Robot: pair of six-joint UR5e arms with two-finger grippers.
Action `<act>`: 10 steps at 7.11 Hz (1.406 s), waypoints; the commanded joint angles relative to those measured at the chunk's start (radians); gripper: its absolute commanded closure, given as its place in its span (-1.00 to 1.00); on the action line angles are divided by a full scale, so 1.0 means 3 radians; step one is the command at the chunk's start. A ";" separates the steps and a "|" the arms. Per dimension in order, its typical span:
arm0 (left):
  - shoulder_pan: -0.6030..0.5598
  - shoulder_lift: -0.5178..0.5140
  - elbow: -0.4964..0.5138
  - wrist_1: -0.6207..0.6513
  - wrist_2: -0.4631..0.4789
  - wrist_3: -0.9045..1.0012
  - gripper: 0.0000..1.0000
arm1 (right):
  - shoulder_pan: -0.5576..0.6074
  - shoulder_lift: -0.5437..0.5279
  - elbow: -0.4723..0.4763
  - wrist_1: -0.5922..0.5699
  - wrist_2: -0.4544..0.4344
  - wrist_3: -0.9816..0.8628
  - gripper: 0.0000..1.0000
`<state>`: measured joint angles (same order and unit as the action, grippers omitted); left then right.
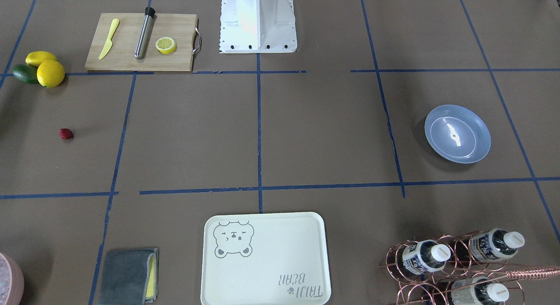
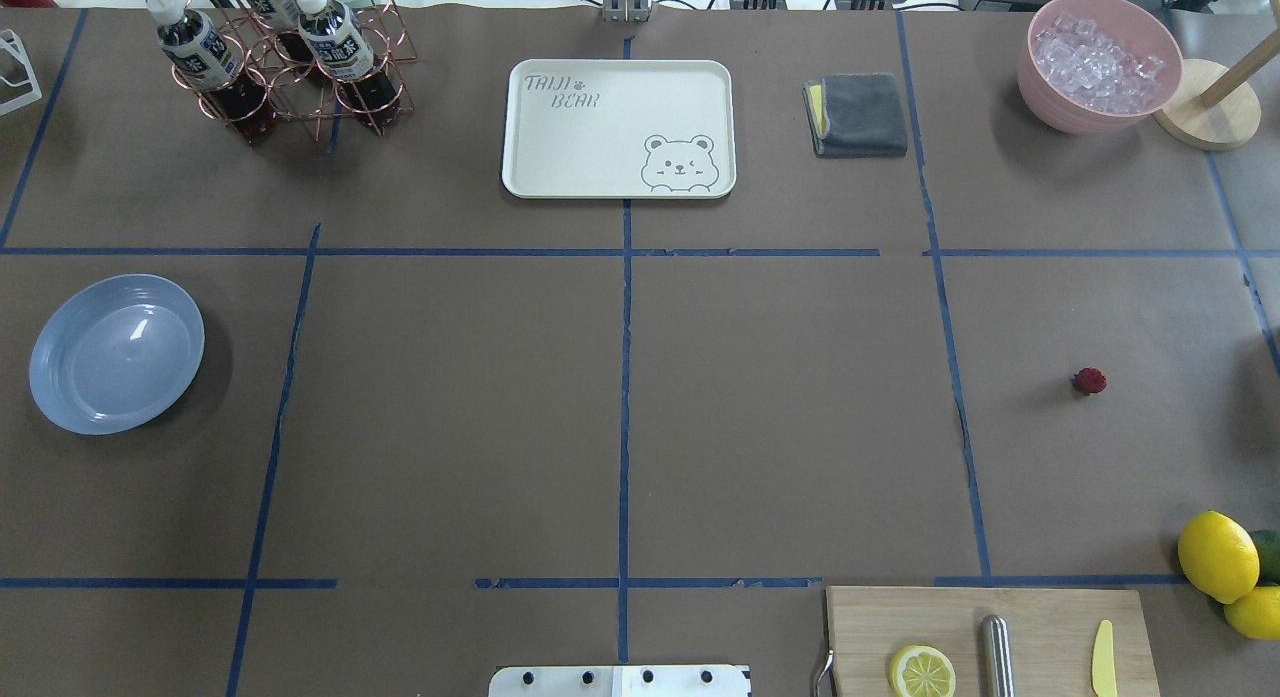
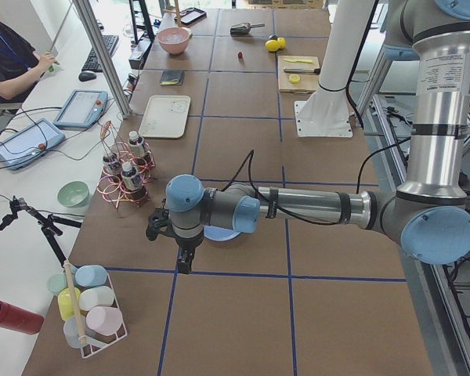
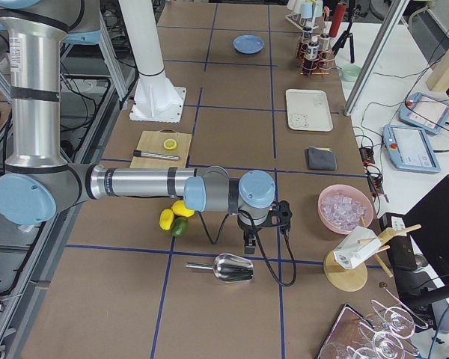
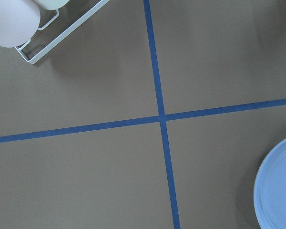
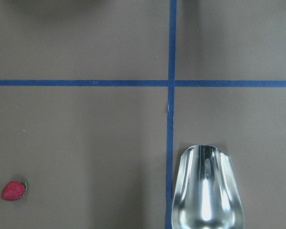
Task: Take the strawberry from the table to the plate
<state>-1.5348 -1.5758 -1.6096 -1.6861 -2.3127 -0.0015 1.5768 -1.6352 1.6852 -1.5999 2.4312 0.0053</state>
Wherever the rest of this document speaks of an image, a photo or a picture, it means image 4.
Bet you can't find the black handled knife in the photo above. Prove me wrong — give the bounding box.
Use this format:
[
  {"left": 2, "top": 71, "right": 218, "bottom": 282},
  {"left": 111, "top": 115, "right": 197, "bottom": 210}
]
[{"left": 132, "top": 149, "right": 180, "bottom": 161}]

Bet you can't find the dark bottle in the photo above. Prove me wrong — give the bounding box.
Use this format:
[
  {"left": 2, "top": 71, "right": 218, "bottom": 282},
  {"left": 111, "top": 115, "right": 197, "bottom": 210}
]
[
  {"left": 318, "top": 33, "right": 330, "bottom": 55},
  {"left": 306, "top": 36, "right": 319, "bottom": 61},
  {"left": 301, "top": 22, "right": 313, "bottom": 51}
]

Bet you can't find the pale green bowl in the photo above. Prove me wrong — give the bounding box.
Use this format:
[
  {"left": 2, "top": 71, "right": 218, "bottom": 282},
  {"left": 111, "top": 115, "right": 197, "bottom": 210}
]
[{"left": 340, "top": 64, "right": 361, "bottom": 82}]

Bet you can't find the copper wire bottle rack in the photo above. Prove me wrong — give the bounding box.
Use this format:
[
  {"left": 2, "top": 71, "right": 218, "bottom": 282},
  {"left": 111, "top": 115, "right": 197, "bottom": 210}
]
[{"left": 296, "top": 36, "right": 336, "bottom": 76}]

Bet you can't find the dark serving tray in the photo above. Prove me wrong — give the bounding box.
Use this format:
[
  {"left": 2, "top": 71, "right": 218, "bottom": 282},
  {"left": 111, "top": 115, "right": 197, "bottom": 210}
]
[{"left": 316, "top": 304, "right": 421, "bottom": 358}]

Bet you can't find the white carton on stand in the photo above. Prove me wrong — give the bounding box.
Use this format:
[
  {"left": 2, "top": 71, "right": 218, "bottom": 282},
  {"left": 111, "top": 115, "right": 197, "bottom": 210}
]
[{"left": 333, "top": 226, "right": 382, "bottom": 270}]

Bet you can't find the dark bottle right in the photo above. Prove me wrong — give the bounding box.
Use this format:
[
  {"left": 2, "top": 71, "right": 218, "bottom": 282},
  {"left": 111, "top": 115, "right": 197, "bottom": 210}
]
[{"left": 318, "top": 33, "right": 330, "bottom": 55}]

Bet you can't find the wooden cutting board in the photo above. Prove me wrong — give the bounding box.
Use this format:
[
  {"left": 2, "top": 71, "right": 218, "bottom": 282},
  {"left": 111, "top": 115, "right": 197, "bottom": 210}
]
[{"left": 129, "top": 130, "right": 192, "bottom": 168}]

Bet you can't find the pink bowl of ice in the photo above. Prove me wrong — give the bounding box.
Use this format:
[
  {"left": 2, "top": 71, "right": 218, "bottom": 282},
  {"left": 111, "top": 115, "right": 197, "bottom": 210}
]
[{"left": 317, "top": 184, "right": 374, "bottom": 234}]

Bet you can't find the yellow lemon upper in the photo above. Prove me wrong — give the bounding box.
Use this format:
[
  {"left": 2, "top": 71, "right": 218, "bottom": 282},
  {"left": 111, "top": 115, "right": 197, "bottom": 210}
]
[{"left": 171, "top": 200, "right": 195, "bottom": 218}]

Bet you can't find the wooden round base stand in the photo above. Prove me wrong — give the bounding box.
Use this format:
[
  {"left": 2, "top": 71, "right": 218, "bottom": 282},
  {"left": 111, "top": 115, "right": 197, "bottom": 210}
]
[{"left": 323, "top": 224, "right": 421, "bottom": 292}]

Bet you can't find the blue teach pendant near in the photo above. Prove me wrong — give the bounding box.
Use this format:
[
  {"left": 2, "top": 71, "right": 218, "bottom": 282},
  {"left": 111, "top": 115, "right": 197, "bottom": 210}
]
[{"left": 382, "top": 125, "right": 441, "bottom": 174}]

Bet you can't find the aluminium frame post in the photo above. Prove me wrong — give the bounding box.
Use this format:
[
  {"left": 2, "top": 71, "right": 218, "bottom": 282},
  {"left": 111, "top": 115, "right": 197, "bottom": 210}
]
[{"left": 343, "top": 0, "right": 409, "bottom": 116}]

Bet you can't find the red cylinder can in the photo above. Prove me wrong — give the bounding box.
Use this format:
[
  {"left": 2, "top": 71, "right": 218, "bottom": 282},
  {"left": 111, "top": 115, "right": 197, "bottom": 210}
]
[{"left": 329, "top": 1, "right": 347, "bottom": 38}]

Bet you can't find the black camera tripod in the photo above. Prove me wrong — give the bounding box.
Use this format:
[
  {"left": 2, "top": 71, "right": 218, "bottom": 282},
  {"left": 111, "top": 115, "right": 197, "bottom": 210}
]
[{"left": 332, "top": 0, "right": 357, "bottom": 64}]

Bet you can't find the yellow lemon lower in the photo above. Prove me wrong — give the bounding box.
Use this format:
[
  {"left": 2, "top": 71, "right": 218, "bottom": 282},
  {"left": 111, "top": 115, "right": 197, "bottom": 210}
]
[{"left": 159, "top": 209, "right": 175, "bottom": 231}]

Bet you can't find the metal ice scoop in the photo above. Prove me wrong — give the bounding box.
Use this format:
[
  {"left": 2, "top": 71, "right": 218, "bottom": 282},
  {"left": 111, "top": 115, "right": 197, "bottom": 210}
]
[{"left": 186, "top": 254, "right": 254, "bottom": 283}]

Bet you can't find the yellow lemon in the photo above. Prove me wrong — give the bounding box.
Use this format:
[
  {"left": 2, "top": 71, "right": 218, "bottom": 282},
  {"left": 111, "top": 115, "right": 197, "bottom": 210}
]
[
  {"left": 159, "top": 209, "right": 175, "bottom": 231},
  {"left": 171, "top": 200, "right": 195, "bottom": 218}
]

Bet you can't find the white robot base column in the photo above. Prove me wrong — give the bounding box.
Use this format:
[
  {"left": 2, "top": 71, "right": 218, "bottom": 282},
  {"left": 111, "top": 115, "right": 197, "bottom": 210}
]
[{"left": 119, "top": 0, "right": 186, "bottom": 123}]

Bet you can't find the blue round plate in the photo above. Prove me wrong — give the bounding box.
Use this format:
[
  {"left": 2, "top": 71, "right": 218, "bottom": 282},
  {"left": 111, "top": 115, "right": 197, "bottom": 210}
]
[{"left": 233, "top": 34, "right": 264, "bottom": 55}]

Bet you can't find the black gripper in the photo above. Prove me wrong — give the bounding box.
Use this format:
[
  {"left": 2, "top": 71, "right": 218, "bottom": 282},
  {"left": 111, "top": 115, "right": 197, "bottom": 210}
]
[{"left": 237, "top": 209, "right": 260, "bottom": 254}]

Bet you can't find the green lime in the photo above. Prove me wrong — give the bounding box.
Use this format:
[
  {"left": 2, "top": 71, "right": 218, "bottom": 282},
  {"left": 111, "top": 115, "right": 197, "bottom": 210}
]
[{"left": 170, "top": 217, "right": 189, "bottom": 238}]

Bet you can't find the clear wine glass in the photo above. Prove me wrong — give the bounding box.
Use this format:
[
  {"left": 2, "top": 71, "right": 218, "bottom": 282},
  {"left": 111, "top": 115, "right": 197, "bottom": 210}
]
[{"left": 367, "top": 299, "right": 429, "bottom": 339}]

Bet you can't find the blue teach pendant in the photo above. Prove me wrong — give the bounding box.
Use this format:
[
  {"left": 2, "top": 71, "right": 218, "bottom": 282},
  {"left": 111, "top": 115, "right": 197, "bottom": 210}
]
[
  {"left": 382, "top": 125, "right": 441, "bottom": 174},
  {"left": 399, "top": 92, "right": 449, "bottom": 135}
]

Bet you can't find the cream rectangular tray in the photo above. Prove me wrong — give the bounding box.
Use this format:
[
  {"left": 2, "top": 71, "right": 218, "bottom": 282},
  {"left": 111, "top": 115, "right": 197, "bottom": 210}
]
[{"left": 285, "top": 89, "right": 333, "bottom": 132}]

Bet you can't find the dark bottle left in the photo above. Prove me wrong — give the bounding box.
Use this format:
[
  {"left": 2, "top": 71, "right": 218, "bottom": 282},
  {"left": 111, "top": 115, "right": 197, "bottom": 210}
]
[{"left": 301, "top": 22, "right": 313, "bottom": 51}]

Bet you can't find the lemon half slice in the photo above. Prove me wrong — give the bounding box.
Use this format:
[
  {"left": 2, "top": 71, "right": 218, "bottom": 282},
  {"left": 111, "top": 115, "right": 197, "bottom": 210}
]
[{"left": 163, "top": 138, "right": 178, "bottom": 151}]

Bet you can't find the light blue cup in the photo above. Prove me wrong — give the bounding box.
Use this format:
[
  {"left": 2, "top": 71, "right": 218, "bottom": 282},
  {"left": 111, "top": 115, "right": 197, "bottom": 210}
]
[{"left": 299, "top": 1, "right": 314, "bottom": 19}]

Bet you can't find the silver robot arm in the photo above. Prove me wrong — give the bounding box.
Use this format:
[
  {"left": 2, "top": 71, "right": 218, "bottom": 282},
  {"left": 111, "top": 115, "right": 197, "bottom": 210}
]
[{"left": 0, "top": 1, "right": 278, "bottom": 253}]

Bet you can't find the dark bottle middle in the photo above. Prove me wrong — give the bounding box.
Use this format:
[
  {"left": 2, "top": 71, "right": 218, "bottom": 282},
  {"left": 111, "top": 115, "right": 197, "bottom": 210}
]
[{"left": 306, "top": 36, "right": 319, "bottom": 61}]

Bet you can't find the blue teach pendant far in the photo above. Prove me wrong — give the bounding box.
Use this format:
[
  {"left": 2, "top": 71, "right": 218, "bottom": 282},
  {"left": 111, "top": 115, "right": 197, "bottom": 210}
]
[{"left": 399, "top": 92, "right": 449, "bottom": 135}]

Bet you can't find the white wire cup rack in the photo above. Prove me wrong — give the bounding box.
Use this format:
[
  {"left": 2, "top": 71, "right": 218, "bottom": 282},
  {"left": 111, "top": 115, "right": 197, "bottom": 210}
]
[{"left": 285, "top": 13, "right": 325, "bottom": 30}]

